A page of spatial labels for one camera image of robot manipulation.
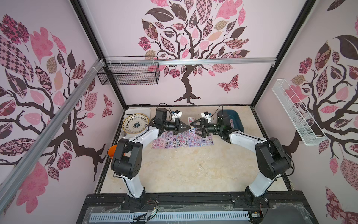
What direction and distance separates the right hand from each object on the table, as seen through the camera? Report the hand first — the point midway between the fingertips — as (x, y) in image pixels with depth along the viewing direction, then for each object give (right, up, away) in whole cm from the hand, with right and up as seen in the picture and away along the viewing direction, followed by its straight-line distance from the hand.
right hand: (191, 129), depth 81 cm
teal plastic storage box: (+37, +5, +28) cm, 47 cm away
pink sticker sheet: (-20, -10, +16) cm, 28 cm away
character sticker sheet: (-14, -9, +17) cm, 24 cm away
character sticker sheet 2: (-5, -9, +16) cm, 19 cm away
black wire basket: (-43, +40, +13) cm, 60 cm away
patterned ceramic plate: (-42, +2, +26) cm, 50 cm away
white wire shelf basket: (+62, +1, -8) cm, 63 cm away
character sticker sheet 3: (+13, -10, +16) cm, 23 cm away
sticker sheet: (0, +6, +3) cm, 7 cm away
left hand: (-2, 0, -1) cm, 2 cm away
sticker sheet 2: (+2, -6, -2) cm, 6 cm away
